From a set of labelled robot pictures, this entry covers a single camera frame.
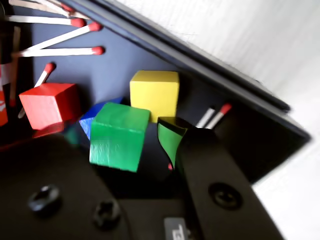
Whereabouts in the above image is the green wooden cube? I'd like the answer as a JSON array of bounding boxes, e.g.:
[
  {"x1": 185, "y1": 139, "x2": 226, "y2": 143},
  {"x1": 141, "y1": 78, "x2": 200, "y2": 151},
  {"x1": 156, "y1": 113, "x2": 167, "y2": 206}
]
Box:
[{"x1": 89, "y1": 101, "x2": 151, "y2": 173}]

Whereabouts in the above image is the wooden match with dark tip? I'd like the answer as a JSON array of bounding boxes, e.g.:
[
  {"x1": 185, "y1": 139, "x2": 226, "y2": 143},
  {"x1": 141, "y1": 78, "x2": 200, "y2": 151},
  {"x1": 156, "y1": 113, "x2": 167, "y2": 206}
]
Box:
[{"x1": 195, "y1": 106, "x2": 216, "y2": 129}]

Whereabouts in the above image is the red-tipped wooden match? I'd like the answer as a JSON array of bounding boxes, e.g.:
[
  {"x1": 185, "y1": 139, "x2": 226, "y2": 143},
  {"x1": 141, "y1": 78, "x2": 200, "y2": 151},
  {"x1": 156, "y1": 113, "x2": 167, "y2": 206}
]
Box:
[
  {"x1": 17, "y1": 21, "x2": 104, "y2": 58},
  {"x1": 37, "y1": 0, "x2": 76, "y2": 14},
  {"x1": 17, "y1": 62, "x2": 57, "y2": 120},
  {"x1": 8, "y1": 0, "x2": 73, "y2": 13},
  {"x1": 206, "y1": 103, "x2": 233, "y2": 130},
  {"x1": 5, "y1": 14, "x2": 88, "y2": 28},
  {"x1": 11, "y1": 45, "x2": 106, "y2": 58}
]

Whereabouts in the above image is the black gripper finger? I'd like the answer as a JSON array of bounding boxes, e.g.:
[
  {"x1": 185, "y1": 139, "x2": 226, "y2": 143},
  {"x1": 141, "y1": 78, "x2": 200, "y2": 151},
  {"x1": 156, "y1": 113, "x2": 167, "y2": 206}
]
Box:
[
  {"x1": 156, "y1": 115, "x2": 286, "y2": 240},
  {"x1": 0, "y1": 124, "x2": 132, "y2": 240}
]

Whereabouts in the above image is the yellow wooden cube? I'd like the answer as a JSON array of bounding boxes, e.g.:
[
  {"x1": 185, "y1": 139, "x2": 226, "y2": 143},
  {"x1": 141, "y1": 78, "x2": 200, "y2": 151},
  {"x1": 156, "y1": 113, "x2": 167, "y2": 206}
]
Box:
[{"x1": 129, "y1": 69, "x2": 181, "y2": 124}]

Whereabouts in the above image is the red wooden cube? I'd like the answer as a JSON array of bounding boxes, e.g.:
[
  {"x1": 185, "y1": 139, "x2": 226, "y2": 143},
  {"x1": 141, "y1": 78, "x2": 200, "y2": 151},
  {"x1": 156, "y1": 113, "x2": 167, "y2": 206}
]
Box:
[{"x1": 18, "y1": 82, "x2": 81, "y2": 131}]

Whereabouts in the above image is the red matchbox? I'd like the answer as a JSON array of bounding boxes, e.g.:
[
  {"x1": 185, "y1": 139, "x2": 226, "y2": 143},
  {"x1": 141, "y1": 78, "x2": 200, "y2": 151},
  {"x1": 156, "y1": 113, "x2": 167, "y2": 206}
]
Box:
[{"x1": 0, "y1": 63, "x2": 10, "y2": 127}]

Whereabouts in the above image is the blue wooden cube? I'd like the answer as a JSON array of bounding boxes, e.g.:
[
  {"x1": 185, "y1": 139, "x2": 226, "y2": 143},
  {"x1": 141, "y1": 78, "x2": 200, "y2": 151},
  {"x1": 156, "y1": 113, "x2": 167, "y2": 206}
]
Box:
[{"x1": 78, "y1": 96, "x2": 125, "y2": 141}]

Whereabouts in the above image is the black cardboard box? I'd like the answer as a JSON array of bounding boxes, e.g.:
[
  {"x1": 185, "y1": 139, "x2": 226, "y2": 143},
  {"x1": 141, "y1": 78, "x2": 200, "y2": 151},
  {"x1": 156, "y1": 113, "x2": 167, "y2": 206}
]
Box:
[{"x1": 0, "y1": 0, "x2": 313, "y2": 187}]

